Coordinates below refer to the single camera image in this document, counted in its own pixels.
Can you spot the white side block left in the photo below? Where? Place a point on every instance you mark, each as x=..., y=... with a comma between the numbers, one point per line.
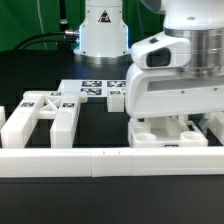
x=2, y=116

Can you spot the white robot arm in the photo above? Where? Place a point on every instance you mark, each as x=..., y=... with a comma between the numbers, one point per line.
x=179, y=71

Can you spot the white chair back frame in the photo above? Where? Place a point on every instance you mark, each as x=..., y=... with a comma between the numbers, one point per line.
x=62, y=108

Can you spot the white obstacle fence bar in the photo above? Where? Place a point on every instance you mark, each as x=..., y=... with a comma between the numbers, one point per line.
x=103, y=162

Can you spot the white tag sheet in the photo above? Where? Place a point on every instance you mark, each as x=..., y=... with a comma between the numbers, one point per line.
x=94, y=88

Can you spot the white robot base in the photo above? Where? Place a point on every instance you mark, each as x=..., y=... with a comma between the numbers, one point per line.
x=103, y=35

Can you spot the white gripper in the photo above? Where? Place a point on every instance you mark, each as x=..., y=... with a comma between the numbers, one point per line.
x=164, y=92

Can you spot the white chair seat part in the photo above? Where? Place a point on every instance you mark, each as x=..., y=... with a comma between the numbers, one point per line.
x=174, y=131

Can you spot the small white tagged block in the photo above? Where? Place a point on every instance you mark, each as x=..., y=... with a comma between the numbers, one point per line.
x=115, y=101

